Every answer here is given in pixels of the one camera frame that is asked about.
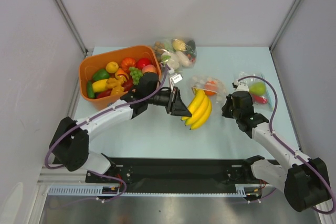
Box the green fake grapes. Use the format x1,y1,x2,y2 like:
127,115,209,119
129,67,143,85

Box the zip bag of fruit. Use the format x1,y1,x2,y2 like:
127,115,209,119
189,75,228,105

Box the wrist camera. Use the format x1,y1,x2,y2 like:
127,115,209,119
232,81,249,93
169,72,183,90

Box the green fake cucumber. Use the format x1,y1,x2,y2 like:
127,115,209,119
87,81,95,99

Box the zip bag of vegetables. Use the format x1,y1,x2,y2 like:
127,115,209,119
152,38,197,74

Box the fake orange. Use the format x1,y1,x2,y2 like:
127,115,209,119
204,81,218,97

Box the white cable duct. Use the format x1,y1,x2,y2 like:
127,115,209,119
48,183,266,201

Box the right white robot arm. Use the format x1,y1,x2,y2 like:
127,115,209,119
222,91,335,212

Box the red fake apple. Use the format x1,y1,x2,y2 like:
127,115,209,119
136,58,152,70

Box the purple cable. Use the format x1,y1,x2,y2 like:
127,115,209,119
44,62,170,201
237,76,333,215

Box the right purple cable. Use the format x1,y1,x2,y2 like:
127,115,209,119
237,76,333,215

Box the yellow fake mango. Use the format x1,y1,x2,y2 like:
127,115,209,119
92,79,108,93

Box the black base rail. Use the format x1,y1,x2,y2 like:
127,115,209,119
52,155,284,195

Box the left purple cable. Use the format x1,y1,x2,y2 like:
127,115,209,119
44,62,170,201

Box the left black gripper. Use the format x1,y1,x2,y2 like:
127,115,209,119
146,87,191,117

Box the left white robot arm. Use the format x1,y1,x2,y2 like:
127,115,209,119
48,72,192,182

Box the orange fake pumpkin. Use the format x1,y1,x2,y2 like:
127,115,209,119
121,57,136,71

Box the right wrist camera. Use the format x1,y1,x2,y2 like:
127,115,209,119
232,81,249,93

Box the zip bag with pear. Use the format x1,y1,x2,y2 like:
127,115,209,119
234,71,274,112

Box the yellow fake lemon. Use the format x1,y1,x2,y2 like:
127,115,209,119
106,61,119,73

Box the yellow fake banana bunch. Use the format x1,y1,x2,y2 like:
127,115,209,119
181,89,212,130

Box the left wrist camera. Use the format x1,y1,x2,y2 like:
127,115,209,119
169,72,183,90

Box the green fake bell pepper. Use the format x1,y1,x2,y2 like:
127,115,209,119
92,68,110,82

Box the fake peach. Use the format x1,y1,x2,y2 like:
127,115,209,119
142,65,157,73

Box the orange plastic bin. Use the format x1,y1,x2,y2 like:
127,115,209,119
79,45,161,110

